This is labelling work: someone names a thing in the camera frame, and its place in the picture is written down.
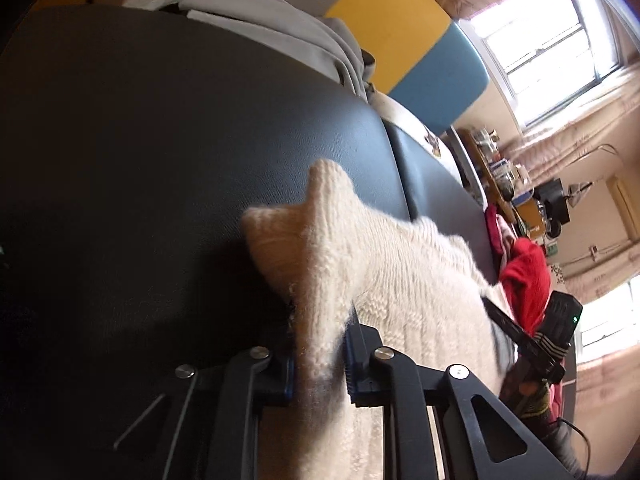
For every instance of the black monitor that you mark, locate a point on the black monitor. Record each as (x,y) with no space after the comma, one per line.
(552,197)

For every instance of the wooden desk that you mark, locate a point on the wooden desk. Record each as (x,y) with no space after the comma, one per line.
(502,205)

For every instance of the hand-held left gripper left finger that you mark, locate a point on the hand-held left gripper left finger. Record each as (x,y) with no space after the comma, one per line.
(280,375)

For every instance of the white printed pillow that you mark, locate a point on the white printed pillow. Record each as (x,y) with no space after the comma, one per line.
(400,110)

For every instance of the red garment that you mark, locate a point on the red garment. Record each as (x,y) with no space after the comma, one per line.
(525,270)

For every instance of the grey garment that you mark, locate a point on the grey garment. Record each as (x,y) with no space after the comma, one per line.
(280,15)

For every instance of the wide window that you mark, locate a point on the wide window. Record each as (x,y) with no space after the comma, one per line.
(540,45)

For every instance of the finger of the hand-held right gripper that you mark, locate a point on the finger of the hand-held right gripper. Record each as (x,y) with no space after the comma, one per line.
(505,320)

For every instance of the cream knit sweater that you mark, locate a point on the cream knit sweater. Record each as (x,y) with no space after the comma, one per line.
(400,285)

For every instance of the grey yellow blue armchair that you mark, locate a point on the grey yellow blue armchair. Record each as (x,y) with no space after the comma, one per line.
(400,35)

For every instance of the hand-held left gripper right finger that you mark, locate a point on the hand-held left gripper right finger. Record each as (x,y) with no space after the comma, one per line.
(360,360)

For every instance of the narrow window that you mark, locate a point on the narrow window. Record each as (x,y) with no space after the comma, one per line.
(605,320)

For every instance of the group of jars and boxes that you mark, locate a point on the group of jars and boxes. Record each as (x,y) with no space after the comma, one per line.
(500,165)

